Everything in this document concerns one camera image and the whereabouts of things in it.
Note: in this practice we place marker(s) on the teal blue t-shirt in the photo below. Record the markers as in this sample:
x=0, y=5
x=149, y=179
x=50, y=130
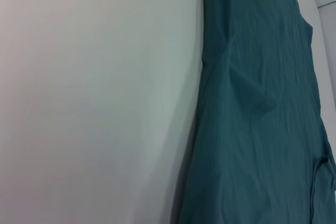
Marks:
x=249, y=103

